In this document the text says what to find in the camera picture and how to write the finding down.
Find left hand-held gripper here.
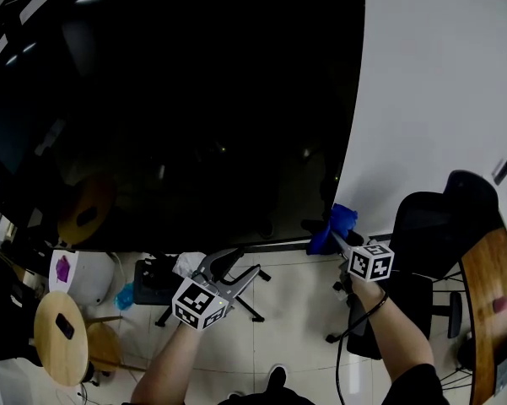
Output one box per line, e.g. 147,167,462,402
171,247,272,332

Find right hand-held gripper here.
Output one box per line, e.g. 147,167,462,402
301,219,396,284

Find blue microfibre cloth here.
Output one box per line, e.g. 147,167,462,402
306,202,359,257

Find large black screen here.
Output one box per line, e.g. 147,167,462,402
0,0,366,252

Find person's left forearm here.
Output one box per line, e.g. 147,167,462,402
130,321,203,405

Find person's right forearm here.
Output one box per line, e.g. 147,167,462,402
348,273,436,384

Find white crumpled cloth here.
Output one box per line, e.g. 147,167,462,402
171,251,208,278

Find cyan plastic bag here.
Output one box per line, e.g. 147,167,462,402
114,283,136,311

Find person's black shoe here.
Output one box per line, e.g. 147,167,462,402
267,364,289,392

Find white rounded appliance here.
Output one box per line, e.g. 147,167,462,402
48,249,116,307

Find purple cloth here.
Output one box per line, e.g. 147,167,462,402
54,256,73,284

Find curved wooden desk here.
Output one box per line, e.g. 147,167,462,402
459,224,507,405

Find black phone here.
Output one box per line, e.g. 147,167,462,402
54,312,76,340

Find person's black shirt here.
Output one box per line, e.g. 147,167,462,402
121,363,452,405

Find grey remote control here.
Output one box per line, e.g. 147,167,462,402
492,158,507,186

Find pink plastic item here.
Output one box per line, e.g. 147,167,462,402
491,283,507,314

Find round wooden stool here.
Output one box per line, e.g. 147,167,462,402
33,291,89,387

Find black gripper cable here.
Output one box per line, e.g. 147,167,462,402
334,289,390,404

